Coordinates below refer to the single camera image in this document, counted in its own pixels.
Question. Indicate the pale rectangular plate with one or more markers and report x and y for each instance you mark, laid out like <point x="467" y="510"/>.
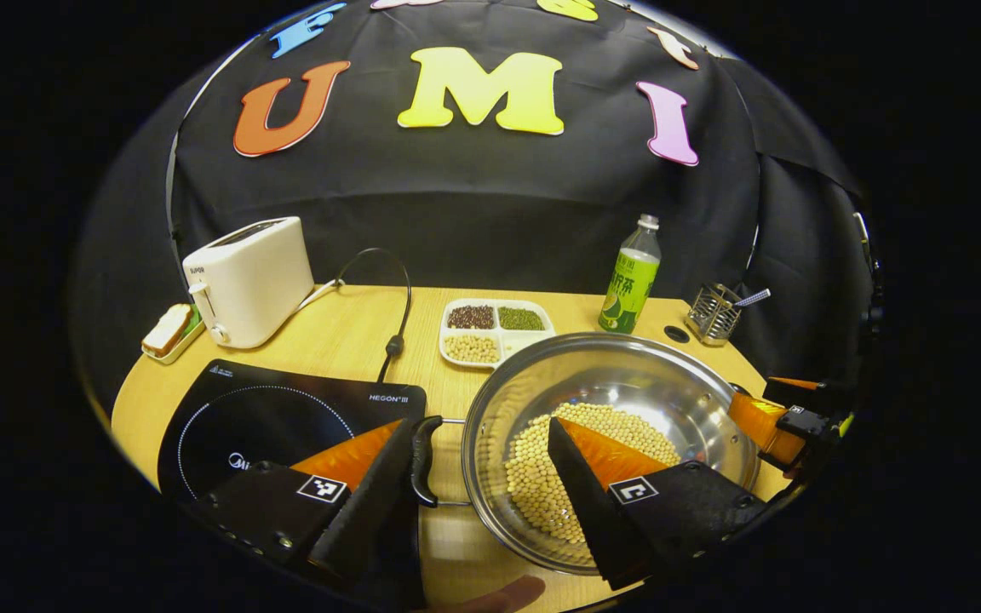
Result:
<point x="177" y="352"/>

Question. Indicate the metal mesh utensil holder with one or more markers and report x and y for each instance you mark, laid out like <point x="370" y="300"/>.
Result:
<point x="712" y="317"/>

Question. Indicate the metal spoon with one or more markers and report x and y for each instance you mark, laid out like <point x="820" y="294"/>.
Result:
<point x="754" y="297"/>

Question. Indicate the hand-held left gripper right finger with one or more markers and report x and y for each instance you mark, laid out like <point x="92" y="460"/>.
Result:
<point x="584" y="502"/>

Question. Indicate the pile of red beans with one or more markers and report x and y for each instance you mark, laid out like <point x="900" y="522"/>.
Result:
<point x="471" y="317"/>

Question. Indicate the sandwich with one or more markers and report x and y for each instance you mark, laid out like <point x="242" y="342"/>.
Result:
<point x="167" y="328"/>

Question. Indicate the pile of soybeans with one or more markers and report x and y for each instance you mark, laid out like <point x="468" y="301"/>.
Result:
<point x="472" y="348"/>
<point x="533" y="477"/>

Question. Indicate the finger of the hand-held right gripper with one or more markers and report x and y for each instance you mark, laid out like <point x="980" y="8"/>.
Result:
<point x="759" y="421"/>
<point x="797" y="385"/>

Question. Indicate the stainless steel pot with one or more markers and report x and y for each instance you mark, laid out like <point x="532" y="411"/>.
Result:
<point x="627" y="383"/>

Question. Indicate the green drink bottle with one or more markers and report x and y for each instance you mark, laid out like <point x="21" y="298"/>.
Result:
<point x="631" y="289"/>

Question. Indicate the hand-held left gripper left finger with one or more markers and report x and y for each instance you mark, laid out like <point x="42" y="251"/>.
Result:
<point x="371" y="502"/>

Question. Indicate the black induction cooktop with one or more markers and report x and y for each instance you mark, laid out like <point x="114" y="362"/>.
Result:
<point x="286" y="409"/>

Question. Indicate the white toaster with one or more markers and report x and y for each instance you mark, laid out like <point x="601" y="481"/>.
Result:
<point x="256" y="281"/>

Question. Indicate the white divided tray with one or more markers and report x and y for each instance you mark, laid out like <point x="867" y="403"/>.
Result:
<point x="533" y="342"/>

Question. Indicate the pile of green mung beans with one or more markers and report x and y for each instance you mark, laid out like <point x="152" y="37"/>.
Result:
<point x="521" y="318"/>

